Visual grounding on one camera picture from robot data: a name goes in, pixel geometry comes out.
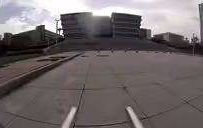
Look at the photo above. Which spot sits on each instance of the wide concrete stairs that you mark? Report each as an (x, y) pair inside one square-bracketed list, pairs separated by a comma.
[(105, 44)]

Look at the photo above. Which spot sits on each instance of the grey concrete slab plaza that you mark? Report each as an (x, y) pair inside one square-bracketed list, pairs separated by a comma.
[(122, 78)]

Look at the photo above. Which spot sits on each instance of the row of bollards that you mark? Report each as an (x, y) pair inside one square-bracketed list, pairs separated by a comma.
[(136, 51)]

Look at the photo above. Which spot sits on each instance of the large tiered building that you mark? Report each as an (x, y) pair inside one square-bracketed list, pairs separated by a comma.
[(77, 25)]

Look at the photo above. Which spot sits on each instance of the lamp pole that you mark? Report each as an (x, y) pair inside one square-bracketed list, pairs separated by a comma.
[(57, 26), (193, 45)]

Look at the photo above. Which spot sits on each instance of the robot's own part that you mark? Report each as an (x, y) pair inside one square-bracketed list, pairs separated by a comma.
[(134, 117), (69, 117)]

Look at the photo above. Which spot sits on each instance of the low building with sloped roof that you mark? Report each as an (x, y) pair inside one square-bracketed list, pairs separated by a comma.
[(29, 38)]

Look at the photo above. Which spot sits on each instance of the red brick path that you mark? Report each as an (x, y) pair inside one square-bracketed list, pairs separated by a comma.
[(9, 71)]

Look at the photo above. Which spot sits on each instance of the concrete kerb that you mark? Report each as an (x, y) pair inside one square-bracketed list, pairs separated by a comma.
[(9, 86)]

